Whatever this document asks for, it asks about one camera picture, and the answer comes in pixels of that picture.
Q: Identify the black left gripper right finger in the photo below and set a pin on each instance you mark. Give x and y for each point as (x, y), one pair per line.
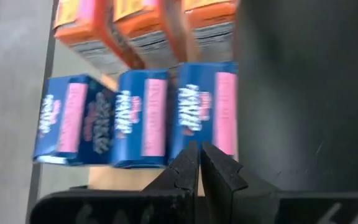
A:
(244, 202)

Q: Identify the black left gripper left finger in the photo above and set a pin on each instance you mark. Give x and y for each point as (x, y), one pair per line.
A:
(166, 205)

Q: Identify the blue Frosted Flakes box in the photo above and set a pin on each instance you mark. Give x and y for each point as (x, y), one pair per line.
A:
(154, 118)
(70, 118)
(222, 109)

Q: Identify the orange Frosted Mini Wheats box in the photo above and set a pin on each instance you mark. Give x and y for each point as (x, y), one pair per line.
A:
(141, 21)
(82, 28)
(210, 15)

